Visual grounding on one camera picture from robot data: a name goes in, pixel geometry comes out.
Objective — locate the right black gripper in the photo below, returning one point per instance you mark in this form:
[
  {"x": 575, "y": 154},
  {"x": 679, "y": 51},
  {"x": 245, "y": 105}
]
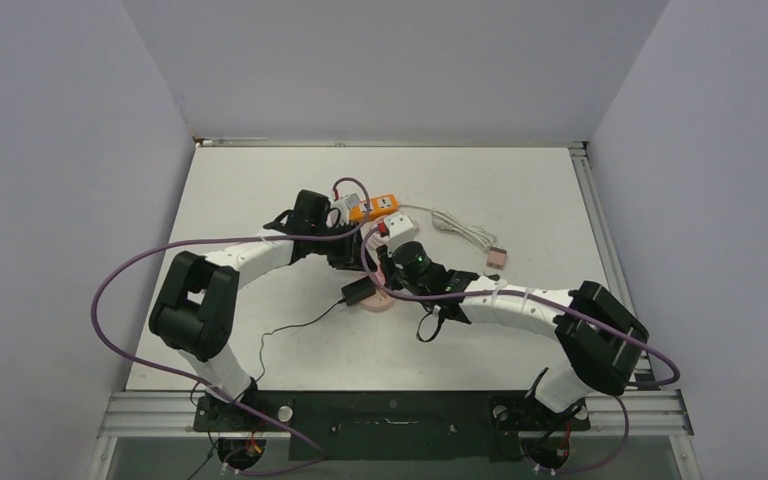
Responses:
[{"x": 388, "y": 266}]

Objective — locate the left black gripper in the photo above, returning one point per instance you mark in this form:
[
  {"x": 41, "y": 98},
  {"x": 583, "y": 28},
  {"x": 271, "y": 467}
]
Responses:
[{"x": 348, "y": 258}]

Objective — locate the pink round socket base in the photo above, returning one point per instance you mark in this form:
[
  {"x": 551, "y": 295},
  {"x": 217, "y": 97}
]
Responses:
[{"x": 378, "y": 302}]

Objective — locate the black power adapter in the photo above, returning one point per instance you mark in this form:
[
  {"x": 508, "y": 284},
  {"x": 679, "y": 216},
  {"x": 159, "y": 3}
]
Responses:
[{"x": 357, "y": 291}]

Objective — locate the orange power strip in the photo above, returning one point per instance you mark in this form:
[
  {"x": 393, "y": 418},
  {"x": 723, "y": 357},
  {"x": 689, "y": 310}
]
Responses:
[{"x": 376, "y": 207}]

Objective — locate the pink brown small charger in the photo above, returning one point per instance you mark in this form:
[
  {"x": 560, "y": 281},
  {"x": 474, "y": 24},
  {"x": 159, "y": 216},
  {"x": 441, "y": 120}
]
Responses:
[{"x": 496, "y": 258}]

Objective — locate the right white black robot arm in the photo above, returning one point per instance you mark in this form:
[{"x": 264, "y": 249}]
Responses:
[{"x": 601, "y": 339}]

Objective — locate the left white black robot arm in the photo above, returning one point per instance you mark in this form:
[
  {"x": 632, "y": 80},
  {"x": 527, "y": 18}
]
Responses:
[{"x": 195, "y": 308}]

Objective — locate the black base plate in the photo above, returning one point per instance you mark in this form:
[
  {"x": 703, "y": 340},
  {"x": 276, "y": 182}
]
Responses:
[{"x": 388, "y": 425}]

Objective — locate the aluminium frame rail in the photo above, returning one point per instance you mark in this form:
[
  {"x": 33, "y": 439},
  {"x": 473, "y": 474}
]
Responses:
[{"x": 615, "y": 278}]

